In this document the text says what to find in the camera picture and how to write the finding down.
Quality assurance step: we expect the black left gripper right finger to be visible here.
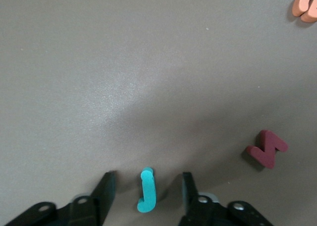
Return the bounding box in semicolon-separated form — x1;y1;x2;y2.
178;171;276;226

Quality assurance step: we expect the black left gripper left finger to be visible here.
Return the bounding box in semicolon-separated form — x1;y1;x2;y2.
0;170;117;226

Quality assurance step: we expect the teal foam letter r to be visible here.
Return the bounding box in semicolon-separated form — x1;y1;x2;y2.
137;167;158;214

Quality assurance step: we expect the dark red foam letter k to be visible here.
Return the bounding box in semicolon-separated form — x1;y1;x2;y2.
245;129;289;170

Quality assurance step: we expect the orange foam letter e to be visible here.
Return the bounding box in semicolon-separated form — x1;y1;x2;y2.
291;0;317;23

